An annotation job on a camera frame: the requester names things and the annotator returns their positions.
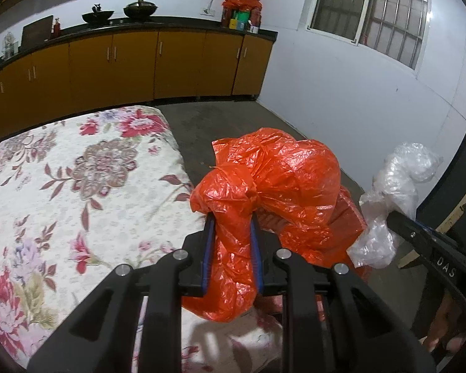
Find floral mattress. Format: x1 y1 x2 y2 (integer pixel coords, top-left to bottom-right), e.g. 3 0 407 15
0 105 284 373

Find brown cutting board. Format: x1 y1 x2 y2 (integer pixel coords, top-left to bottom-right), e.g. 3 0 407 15
21 15 54 49

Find light wooden furniture piece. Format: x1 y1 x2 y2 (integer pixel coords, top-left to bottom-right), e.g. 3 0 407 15
398 186 466 269

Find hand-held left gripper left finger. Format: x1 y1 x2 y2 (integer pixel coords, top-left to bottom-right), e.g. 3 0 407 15
26 214 218 373

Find black pot with lid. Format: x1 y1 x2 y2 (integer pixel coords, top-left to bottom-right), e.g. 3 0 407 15
123 0 159 21

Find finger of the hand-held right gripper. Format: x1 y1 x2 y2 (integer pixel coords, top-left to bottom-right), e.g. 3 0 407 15
386 210 437 255

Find orange bag of groceries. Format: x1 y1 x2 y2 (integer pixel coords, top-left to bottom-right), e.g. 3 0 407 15
221 0 263 34

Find red bin with orange liner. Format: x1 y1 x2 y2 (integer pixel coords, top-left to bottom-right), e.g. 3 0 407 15
280 184 372 285

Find person's right hand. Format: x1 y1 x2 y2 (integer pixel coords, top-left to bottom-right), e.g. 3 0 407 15
423 294 466 358

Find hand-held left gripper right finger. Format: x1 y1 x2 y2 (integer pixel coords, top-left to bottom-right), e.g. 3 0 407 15
249 218 437 373

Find glass jar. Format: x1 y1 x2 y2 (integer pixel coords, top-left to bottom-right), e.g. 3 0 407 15
2 31 16 57

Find orange base cabinets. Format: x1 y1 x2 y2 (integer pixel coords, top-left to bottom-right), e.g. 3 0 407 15
0 31 274 152

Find black kitchen countertop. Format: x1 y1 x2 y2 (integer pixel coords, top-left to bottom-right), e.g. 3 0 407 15
0 16 279 83

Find barred window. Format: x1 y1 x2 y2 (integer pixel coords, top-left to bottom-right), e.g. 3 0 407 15
307 0 430 71

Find black wok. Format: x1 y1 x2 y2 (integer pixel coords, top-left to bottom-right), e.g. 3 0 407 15
81 3 115 24

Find clear plastic bag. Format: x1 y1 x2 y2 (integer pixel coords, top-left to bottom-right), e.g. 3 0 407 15
347 142 444 269

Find orange plastic bag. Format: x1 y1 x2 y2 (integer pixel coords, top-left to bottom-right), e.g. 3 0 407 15
190 127 343 323

